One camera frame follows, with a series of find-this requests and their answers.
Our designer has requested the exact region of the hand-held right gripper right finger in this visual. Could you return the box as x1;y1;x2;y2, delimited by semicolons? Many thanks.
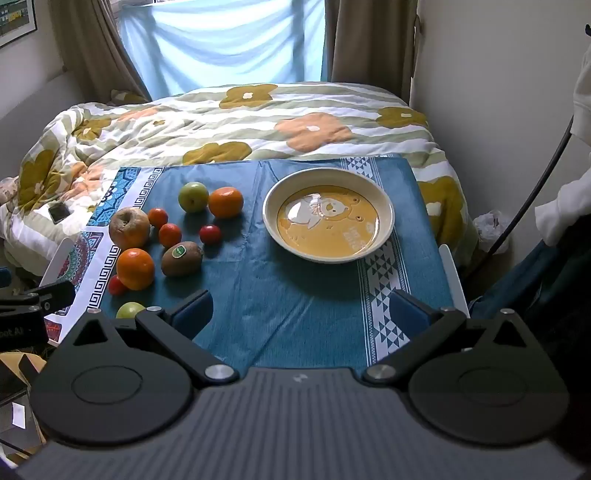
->
362;290;536;387

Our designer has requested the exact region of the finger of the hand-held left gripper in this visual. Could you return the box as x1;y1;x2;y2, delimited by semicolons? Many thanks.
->
0;281;77;316

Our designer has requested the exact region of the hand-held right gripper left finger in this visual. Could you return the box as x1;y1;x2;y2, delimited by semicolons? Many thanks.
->
60;290;238;389

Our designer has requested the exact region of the kiwi with green sticker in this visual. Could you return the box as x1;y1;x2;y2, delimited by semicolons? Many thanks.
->
161;241;204;278

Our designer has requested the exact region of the green apple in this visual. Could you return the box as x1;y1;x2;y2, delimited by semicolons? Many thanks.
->
178;181;210;213
115;302;147;320

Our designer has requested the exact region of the orange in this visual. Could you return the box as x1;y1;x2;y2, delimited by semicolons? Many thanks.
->
116;248;156;291
208;186;245;219

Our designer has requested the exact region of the small tangerine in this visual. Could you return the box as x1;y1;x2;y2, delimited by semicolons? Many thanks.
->
158;223;183;248

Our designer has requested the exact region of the brown onion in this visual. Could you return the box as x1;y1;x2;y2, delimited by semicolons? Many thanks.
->
109;208;151;250

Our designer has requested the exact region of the cream bowl with bear print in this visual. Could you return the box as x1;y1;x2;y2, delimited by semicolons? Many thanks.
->
262;167;395;265

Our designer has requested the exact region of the white plastic bar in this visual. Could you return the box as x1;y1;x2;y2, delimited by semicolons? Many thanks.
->
438;244;470;319
39;237;75;288

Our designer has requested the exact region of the cardboard box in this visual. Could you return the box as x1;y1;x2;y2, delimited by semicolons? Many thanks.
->
0;350;48;403

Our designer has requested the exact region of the blue patterned tablecloth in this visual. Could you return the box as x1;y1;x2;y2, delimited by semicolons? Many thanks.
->
46;156;468;370

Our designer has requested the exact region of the pink floral cloth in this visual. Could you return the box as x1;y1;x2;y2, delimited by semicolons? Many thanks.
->
0;176;23;205

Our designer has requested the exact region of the clear plastic bag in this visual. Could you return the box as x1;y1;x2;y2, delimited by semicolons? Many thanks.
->
473;210;512;253

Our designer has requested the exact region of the dark blue cloth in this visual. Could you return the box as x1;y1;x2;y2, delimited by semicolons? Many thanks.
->
468;237;591;330

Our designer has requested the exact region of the white garment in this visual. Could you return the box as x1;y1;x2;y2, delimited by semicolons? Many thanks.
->
534;65;591;247

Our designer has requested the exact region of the grey bed headboard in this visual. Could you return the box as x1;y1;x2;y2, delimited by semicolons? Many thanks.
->
0;70;80;127

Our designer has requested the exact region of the floral striped duvet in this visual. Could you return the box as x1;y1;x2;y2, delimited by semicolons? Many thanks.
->
0;82;481;271

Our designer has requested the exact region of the yellow floral pillow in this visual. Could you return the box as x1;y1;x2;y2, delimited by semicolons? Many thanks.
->
110;89;149;105

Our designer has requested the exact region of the brown curtain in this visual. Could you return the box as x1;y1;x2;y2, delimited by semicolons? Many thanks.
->
48;0;153;103
323;0;419;100

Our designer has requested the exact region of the light blue window sheet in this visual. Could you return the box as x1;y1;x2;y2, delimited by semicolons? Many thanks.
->
117;0;327;100

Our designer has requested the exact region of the framed landscape picture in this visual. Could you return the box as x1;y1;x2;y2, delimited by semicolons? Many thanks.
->
0;0;38;49

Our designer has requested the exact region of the black cable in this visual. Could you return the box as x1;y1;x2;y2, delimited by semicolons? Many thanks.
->
487;114;576;256

